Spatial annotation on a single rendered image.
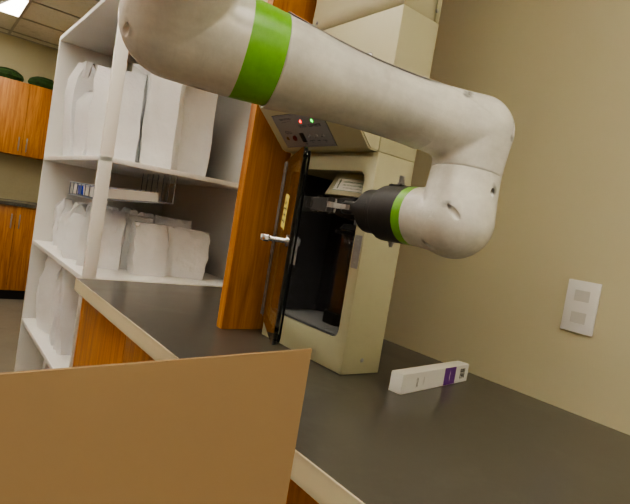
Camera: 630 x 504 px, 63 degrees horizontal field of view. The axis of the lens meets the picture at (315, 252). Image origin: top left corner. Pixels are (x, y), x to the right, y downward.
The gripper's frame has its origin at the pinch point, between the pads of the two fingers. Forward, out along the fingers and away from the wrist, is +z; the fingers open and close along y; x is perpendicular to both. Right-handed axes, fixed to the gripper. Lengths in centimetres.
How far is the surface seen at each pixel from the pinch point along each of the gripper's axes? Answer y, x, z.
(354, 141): -7.8, -14.3, -0.3
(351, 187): -14.7, -5.7, 6.2
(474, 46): -55, -52, 11
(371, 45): -11.7, -36.0, 4.0
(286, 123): -3.9, -18.2, 20.2
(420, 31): -17.6, -39.5, -3.9
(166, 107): -13, -33, 124
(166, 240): -21, 20, 124
